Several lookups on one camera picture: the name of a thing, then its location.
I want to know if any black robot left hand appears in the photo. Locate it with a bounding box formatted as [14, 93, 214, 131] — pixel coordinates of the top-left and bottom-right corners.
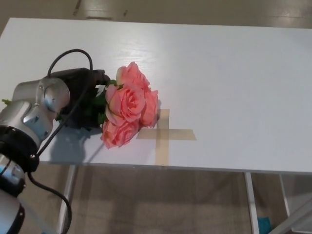
[48, 67, 112, 131]

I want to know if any pink artificial rose bouquet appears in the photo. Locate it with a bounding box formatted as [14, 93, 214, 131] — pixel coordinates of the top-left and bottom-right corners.
[1, 61, 160, 150]

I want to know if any white wide table leg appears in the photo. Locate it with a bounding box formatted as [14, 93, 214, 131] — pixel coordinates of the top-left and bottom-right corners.
[58, 164, 77, 234]
[244, 172, 259, 234]

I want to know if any beige vertical tape strip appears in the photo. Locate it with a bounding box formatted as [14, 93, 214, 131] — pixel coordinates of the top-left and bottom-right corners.
[155, 109, 170, 166]

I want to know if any beige horizontal tape strip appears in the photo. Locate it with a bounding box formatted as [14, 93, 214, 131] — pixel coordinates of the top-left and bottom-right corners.
[136, 128, 197, 141]

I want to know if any white thin table leg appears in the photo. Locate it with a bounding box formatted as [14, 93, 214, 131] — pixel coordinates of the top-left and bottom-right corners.
[278, 174, 291, 217]

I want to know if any teal object on floor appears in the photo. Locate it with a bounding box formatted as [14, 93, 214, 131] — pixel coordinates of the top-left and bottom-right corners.
[258, 216, 272, 234]

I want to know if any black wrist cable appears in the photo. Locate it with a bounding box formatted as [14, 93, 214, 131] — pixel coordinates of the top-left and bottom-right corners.
[26, 48, 95, 234]

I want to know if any grey metal frame bar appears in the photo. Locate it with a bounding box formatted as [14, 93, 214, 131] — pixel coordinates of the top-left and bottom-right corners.
[19, 195, 53, 234]
[277, 202, 312, 234]

